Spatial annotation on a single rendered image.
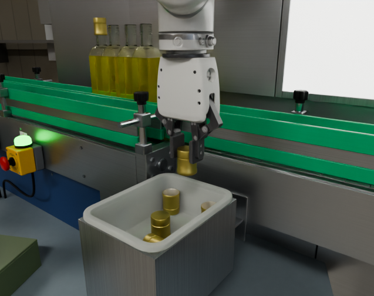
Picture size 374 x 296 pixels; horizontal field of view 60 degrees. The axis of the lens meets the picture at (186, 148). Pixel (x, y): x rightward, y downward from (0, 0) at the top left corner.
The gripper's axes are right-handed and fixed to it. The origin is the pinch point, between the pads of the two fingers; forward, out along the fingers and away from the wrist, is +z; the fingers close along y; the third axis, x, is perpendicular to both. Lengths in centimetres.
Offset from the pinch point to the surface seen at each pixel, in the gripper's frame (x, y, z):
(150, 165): -3.3, 12.5, 7.2
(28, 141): 2, 54, 9
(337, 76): -30.6, -14.8, -10.3
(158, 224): 6.1, 1.4, 12.4
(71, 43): -31, 80, -17
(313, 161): -14.2, -17.0, 2.8
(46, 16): -144, 296, -42
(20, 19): -147, 359, -41
